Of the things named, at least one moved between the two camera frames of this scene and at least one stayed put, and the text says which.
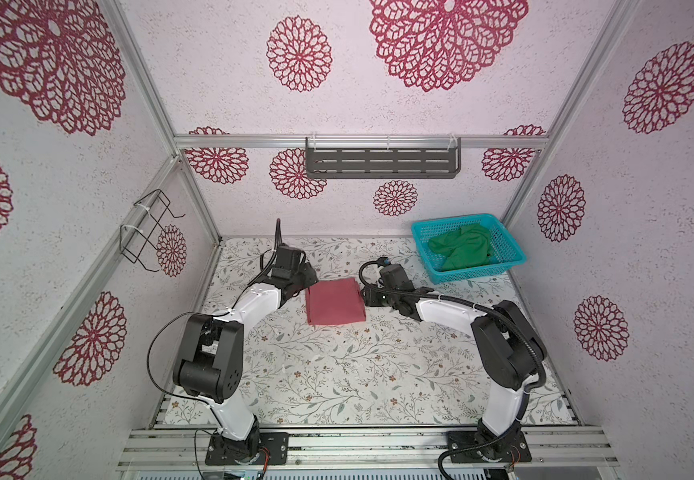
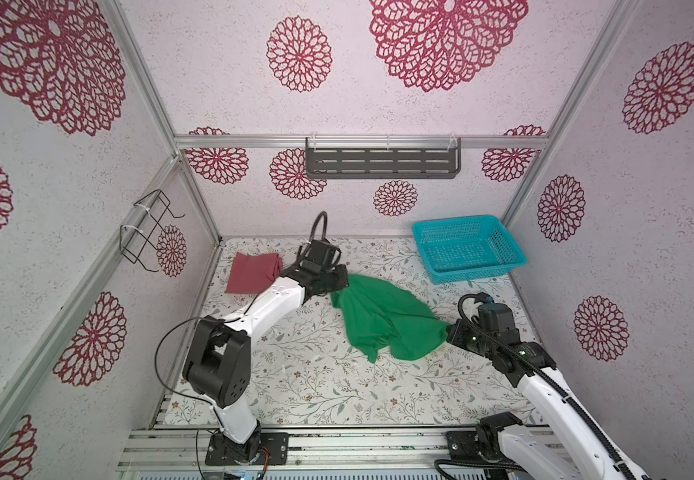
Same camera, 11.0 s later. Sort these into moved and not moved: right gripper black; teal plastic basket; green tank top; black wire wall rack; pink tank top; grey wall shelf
Moved: pink tank top; green tank top; right gripper black
Not moved: grey wall shelf; black wire wall rack; teal plastic basket
